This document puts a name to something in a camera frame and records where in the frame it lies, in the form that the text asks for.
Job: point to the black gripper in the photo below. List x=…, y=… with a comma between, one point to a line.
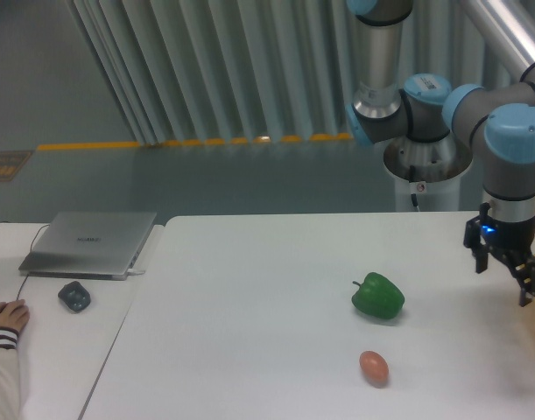
x=509, y=242

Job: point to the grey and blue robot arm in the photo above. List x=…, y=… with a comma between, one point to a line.
x=498, y=126

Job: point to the forearm in cream sleeve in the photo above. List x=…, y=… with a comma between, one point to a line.
x=10, y=401

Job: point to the green bell pepper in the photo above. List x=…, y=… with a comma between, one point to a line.
x=378, y=297

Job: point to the person's hand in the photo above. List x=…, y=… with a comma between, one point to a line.
x=14, y=315

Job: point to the brown egg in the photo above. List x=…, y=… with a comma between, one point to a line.
x=374, y=368

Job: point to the black power adapter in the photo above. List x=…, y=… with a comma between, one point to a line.
x=75, y=297

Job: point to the silver closed laptop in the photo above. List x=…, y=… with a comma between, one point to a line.
x=89, y=245

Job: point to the brown floor sign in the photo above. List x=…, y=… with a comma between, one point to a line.
x=11, y=162

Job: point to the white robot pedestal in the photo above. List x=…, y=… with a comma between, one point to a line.
x=427, y=176

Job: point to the white corrugated wall panel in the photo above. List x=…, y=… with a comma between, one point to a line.
x=219, y=71

